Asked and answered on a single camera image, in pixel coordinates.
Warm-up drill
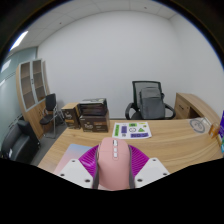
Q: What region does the wooden side desk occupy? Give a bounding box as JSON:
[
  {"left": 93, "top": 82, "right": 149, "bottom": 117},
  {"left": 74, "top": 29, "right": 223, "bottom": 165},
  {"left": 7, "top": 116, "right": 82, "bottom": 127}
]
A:
[{"left": 173, "top": 92, "right": 221, "bottom": 125}]

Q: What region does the wide brown cardboard box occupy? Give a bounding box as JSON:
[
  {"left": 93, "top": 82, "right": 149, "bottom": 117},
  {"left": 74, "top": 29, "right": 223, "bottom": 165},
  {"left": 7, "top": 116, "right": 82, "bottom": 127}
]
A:
[{"left": 79, "top": 111, "right": 111, "bottom": 133}]

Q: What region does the orange cardboard box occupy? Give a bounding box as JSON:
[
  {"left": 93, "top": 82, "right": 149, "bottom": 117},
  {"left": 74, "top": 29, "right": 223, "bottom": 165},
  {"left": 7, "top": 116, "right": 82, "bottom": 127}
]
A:
[{"left": 208, "top": 122, "right": 221, "bottom": 140}]

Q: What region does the pink computer mouse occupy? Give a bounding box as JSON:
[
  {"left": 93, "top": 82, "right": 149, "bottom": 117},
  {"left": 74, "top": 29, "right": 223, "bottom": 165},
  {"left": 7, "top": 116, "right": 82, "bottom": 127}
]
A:
[{"left": 96, "top": 138, "right": 132, "bottom": 192}]

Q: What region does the tall brown cardboard box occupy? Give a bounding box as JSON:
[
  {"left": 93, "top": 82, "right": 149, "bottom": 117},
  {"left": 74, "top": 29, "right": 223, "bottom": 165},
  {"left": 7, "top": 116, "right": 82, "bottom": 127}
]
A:
[{"left": 60, "top": 102, "right": 82, "bottom": 130}]

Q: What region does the pink-blue gradient mouse pad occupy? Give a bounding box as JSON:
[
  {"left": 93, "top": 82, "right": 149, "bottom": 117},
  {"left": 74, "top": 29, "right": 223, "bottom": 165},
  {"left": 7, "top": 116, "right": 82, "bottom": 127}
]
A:
[{"left": 53, "top": 143, "right": 93, "bottom": 175}]

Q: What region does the black leather armchair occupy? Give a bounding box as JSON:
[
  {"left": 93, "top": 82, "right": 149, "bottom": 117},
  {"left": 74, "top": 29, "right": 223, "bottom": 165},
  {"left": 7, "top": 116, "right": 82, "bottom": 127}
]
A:
[{"left": 0, "top": 119, "right": 41, "bottom": 165}]

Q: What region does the round grey disc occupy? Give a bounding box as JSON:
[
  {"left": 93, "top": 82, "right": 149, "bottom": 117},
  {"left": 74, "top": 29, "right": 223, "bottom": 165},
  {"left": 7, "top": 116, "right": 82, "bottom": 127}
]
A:
[{"left": 189, "top": 118, "right": 208, "bottom": 134}]

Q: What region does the wooden shelf cabinet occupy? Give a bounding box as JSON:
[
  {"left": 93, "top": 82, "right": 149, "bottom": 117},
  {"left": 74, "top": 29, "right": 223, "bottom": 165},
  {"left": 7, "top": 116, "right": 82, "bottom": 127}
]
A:
[{"left": 15, "top": 58, "right": 51, "bottom": 140}]

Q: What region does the purple card package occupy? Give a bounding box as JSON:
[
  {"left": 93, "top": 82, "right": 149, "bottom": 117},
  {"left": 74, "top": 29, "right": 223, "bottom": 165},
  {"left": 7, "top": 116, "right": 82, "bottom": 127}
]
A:
[{"left": 218, "top": 109, "right": 224, "bottom": 141}]

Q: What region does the black mesh office chair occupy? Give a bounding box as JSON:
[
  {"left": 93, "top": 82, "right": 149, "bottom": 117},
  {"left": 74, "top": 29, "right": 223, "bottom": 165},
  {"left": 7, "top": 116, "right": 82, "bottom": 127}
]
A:
[{"left": 124, "top": 80, "right": 177, "bottom": 121}]

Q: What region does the white sticker sheet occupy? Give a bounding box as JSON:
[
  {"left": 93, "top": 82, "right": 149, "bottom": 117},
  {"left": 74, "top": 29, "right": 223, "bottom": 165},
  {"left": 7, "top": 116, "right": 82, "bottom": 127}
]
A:
[{"left": 111, "top": 121, "right": 153, "bottom": 140}]

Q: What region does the grey backpack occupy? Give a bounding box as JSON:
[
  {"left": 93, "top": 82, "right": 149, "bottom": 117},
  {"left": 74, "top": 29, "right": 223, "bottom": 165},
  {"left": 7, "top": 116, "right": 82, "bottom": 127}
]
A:
[{"left": 138, "top": 86, "right": 167, "bottom": 120}]

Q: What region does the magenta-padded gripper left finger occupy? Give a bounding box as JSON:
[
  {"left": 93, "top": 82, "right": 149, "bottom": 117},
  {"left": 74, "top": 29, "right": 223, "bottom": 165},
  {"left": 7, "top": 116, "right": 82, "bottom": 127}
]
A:
[{"left": 57, "top": 144, "right": 101, "bottom": 190}]

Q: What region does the black printed box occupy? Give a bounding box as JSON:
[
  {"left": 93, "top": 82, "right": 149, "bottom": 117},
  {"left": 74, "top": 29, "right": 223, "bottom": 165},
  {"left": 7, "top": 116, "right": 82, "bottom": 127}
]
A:
[{"left": 78, "top": 97, "right": 109, "bottom": 117}]

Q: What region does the ceiling light strip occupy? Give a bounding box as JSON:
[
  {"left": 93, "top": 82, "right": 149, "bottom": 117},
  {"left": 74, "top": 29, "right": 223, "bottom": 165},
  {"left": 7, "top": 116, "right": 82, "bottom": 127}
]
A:
[{"left": 9, "top": 30, "right": 30, "bottom": 52}]

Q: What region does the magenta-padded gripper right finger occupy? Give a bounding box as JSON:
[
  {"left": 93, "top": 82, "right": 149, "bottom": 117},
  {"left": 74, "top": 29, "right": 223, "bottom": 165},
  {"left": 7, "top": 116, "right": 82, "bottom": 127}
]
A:
[{"left": 127, "top": 144, "right": 171, "bottom": 190}]

